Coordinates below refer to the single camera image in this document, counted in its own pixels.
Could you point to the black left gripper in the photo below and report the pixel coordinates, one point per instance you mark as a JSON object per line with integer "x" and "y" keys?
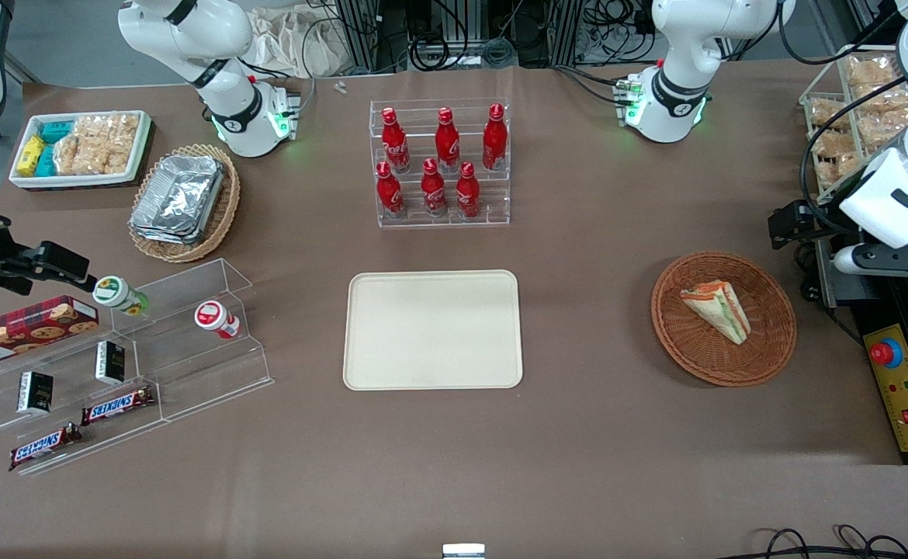
{"x": 817, "y": 224}

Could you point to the triangle sandwich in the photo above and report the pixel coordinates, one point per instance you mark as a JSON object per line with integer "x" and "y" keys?
{"x": 722, "y": 310}

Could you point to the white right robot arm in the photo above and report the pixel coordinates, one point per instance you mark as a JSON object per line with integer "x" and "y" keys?
{"x": 238, "y": 116}

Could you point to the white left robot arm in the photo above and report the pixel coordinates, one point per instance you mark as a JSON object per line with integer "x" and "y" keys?
{"x": 675, "y": 93}

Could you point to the round brown wicker basket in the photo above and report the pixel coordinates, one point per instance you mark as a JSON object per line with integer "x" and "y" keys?
{"x": 702, "y": 353}

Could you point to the oval light wicker basket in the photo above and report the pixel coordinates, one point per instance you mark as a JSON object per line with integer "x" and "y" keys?
{"x": 225, "y": 210}

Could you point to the beige plastic tray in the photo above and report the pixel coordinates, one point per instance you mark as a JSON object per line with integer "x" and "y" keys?
{"x": 432, "y": 330}

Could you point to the red cookie box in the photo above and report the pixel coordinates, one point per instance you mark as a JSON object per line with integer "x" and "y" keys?
{"x": 27, "y": 332}

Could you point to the clear bag of crackers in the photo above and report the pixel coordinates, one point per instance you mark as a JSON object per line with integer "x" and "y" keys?
{"x": 828, "y": 113}
{"x": 873, "y": 71}
{"x": 834, "y": 159}
{"x": 885, "y": 116}

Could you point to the green lid yoghurt bottle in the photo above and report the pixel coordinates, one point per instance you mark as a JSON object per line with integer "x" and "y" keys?
{"x": 116, "y": 293}

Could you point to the white plastic bin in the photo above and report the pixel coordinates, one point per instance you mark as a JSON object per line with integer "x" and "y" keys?
{"x": 74, "y": 180}

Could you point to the teal snack pack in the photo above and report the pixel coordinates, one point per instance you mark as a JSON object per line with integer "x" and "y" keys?
{"x": 46, "y": 161}
{"x": 56, "y": 130}

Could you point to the black machine base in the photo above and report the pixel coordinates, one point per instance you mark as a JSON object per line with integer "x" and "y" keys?
{"x": 869, "y": 303}

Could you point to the yellow snack pack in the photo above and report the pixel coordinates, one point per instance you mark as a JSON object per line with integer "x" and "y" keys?
{"x": 30, "y": 155}

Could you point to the small black box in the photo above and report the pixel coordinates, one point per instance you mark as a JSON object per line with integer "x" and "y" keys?
{"x": 110, "y": 362}
{"x": 36, "y": 391}

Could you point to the clear acrylic snack rack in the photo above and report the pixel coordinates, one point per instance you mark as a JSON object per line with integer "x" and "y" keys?
{"x": 830, "y": 93}

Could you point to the bag of rice crackers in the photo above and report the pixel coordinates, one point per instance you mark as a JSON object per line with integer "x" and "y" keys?
{"x": 101, "y": 144}

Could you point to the stack of foil trays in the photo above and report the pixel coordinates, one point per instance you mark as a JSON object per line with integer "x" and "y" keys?
{"x": 178, "y": 200}

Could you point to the Snickers bar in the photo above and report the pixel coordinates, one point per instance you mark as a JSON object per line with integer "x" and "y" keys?
{"x": 43, "y": 446}
{"x": 116, "y": 405}

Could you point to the red emergency stop button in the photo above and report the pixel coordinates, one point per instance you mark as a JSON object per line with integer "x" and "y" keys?
{"x": 885, "y": 353}

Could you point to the red lid yoghurt bottle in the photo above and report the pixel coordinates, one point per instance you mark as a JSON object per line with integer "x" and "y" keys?
{"x": 215, "y": 318}

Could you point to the clear acrylic stepped shelf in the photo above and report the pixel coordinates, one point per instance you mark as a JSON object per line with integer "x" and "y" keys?
{"x": 198, "y": 373}

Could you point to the clear acrylic bottle rack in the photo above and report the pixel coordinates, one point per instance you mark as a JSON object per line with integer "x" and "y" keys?
{"x": 493, "y": 198}

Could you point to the red cola bottle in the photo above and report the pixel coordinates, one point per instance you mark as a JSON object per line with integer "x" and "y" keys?
{"x": 389, "y": 192}
{"x": 467, "y": 192}
{"x": 494, "y": 140}
{"x": 446, "y": 141}
{"x": 433, "y": 190}
{"x": 395, "y": 144}

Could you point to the crumpled white plastic bag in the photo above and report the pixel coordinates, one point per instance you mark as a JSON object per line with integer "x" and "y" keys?
{"x": 299, "y": 43}

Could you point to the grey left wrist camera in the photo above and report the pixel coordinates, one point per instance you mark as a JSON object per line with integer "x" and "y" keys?
{"x": 881, "y": 260}

